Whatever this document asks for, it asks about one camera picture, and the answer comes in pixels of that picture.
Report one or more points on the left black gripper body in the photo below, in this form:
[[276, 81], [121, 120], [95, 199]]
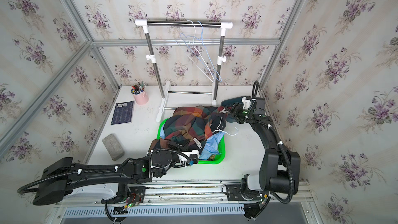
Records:
[[172, 145]]

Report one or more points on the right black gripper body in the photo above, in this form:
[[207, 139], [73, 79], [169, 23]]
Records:
[[241, 113]]

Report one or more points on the white clothespin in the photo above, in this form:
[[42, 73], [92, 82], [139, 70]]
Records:
[[198, 143]]

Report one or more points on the dark plaid shirt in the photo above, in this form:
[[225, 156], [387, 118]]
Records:
[[201, 122]]

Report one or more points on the white hanger of blue shirt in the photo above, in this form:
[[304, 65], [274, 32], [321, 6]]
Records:
[[194, 53]]

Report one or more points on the light blue shirt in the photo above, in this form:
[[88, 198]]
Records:
[[211, 147]]

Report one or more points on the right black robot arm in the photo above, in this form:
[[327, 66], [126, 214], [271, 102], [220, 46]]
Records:
[[279, 171]]

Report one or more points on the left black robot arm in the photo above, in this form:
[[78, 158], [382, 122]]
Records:
[[64, 176]]

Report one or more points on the dark teal plastic bin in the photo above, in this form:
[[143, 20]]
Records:
[[232, 101]]

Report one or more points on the green plastic basket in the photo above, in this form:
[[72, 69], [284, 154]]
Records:
[[213, 159]]

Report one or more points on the pink pen cup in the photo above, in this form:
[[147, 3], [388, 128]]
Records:
[[139, 93]]

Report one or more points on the metal clothes rack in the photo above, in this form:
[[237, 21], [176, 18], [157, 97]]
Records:
[[213, 73]]

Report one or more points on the grey sponge block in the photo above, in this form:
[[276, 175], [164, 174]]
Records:
[[114, 147]]

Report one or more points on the dark blue booklet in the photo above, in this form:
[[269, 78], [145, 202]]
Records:
[[123, 113]]

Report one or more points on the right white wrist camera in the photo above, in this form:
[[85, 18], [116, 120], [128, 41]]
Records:
[[247, 102]]

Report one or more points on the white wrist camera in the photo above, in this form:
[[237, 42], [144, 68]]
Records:
[[247, 102], [189, 158]]

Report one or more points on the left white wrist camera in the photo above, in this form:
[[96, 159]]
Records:
[[189, 158]]

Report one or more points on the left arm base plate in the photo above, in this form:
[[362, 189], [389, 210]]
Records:
[[130, 196]]

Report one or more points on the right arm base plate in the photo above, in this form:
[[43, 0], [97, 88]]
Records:
[[235, 192]]

